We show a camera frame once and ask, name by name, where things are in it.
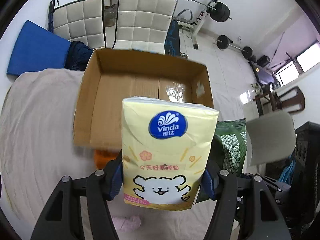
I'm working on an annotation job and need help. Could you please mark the open cardboard box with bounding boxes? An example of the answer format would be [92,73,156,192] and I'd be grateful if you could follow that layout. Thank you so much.
[73,49,214,150]

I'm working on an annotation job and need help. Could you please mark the yellow Vinda tissue pack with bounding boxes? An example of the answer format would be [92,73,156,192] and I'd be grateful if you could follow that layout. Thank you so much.
[121,96,219,211]

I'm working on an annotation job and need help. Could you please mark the white quilted chair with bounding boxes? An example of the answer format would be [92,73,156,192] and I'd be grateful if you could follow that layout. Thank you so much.
[112,0,177,54]
[53,0,106,49]

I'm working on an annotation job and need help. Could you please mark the floor barbell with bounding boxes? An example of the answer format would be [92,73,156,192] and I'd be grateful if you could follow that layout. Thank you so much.
[216,35,253,60]

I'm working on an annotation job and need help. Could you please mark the blue foam mat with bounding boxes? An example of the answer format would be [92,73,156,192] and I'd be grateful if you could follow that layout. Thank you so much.
[7,20,71,76]

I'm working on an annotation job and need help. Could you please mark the white quilted chair right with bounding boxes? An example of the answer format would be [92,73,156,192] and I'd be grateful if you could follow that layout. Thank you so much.
[112,0,177,54]

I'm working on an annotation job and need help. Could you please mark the lilac cloth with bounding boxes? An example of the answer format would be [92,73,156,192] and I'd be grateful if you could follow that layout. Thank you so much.
[112,216,141,232]

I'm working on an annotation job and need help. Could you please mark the orange snack packet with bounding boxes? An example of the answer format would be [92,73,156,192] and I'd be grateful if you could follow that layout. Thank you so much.
[94,150,119,170]

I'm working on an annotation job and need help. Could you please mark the dark wooden chair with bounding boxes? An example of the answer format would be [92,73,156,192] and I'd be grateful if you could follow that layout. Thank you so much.
[271,86,305,114]

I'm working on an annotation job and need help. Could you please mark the grey wrinkled table cloth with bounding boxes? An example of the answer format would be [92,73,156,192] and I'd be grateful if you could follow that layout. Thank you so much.
[1,69,216,239]

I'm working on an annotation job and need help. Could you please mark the black speaker box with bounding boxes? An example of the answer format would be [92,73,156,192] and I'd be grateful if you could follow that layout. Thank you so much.
[257,55,270,68]

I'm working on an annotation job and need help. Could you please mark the white quilted chair left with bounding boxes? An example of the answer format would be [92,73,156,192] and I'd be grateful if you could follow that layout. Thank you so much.
[53,0,106,49]

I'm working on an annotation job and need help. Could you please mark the green snack bag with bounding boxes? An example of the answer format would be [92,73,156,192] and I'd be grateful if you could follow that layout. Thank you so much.
[196,118,247,203]

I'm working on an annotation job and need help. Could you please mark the grey plastic chair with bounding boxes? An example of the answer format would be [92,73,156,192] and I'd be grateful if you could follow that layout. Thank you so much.
[246,111,296,166]

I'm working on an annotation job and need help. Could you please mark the black blue weight bench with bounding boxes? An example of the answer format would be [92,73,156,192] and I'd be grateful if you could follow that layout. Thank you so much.
[164,20,180,56]

